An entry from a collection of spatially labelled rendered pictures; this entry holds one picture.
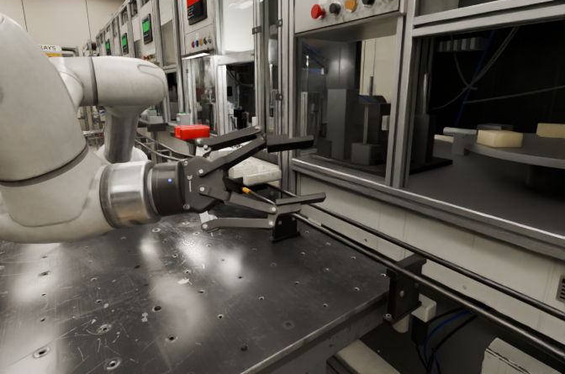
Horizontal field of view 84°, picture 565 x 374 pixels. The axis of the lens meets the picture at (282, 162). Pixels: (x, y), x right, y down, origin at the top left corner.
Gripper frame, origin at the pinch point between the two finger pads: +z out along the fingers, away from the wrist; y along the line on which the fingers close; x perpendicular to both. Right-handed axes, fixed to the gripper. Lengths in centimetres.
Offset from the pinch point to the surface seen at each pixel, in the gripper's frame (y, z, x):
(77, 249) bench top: -3, -65, -61
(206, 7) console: -119, -21, -84
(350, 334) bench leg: 29.1, 9.9, -38.6
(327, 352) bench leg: 31.3, 3.6, -35.8
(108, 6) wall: -630, -302, -541
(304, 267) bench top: 13, 3, -50
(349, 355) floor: 53, 23, -119
